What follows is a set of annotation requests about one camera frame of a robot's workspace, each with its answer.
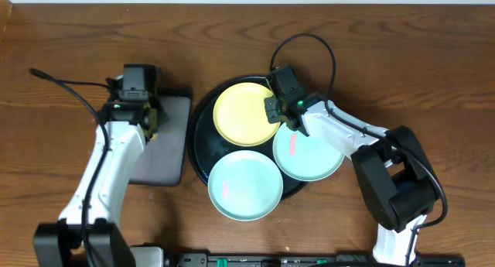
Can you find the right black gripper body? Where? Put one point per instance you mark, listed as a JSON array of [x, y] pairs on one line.
[[274, 110]]

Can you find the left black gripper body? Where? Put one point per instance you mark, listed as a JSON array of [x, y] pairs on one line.
[[154, 108]]

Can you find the yellow plate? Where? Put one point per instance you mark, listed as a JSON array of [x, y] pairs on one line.
[[239, 115]]

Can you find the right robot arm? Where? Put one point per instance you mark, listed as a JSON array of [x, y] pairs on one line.
[[396, 179]]

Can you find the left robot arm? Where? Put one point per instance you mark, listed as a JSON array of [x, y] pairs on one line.
[[125, 123]]

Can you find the black rectangular sponge tray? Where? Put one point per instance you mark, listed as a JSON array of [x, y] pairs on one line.
[[160, 165]]

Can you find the round black serving tray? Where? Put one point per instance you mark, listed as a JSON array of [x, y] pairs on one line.
[[205, 145]]

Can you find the light blue plate right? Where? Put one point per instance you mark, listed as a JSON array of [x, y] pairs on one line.
[[304, 158]]

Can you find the light blue plate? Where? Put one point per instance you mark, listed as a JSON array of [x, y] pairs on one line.
[[245, 185], [304, 158]]

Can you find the light blue plate front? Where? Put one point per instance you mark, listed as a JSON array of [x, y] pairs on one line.
[[245, 185]]

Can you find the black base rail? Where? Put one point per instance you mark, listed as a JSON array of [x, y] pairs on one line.
[[309, 260]]

